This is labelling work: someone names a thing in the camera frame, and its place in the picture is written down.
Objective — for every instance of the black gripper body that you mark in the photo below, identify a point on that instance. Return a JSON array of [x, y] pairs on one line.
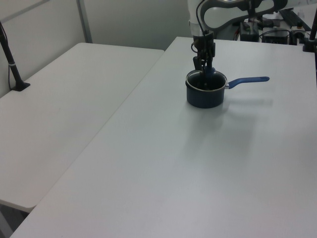
[[204, 42]]

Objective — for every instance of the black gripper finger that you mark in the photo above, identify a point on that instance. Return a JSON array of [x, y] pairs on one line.
[[196, 63], [207, 63]]

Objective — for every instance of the glass lid with blue knob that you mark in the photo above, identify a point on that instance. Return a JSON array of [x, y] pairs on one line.
[[211, 71]]

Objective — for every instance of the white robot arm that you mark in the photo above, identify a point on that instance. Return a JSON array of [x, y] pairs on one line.
[[193, 15]]

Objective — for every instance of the black electronics box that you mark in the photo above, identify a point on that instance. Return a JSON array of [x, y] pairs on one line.
[[248, 37]]

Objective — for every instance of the black box device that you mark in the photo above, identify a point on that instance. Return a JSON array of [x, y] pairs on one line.
[[275, 38]]

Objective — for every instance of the black keyboard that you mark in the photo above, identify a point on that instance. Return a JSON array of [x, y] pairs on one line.
[[294, 19]]

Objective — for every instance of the small white desk device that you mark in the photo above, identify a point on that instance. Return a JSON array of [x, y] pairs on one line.
[[297, 31]]

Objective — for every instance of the white side table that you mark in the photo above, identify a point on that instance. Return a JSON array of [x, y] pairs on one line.
[[62, 111]]

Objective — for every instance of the black clamped camera stand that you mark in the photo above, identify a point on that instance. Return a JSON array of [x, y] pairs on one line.
[[308, 45]]

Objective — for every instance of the grey partition frame post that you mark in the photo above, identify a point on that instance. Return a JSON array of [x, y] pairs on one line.
[[85, 24]]

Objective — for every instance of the black camera stand with base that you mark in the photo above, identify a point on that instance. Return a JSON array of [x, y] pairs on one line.
[[22, 86]]

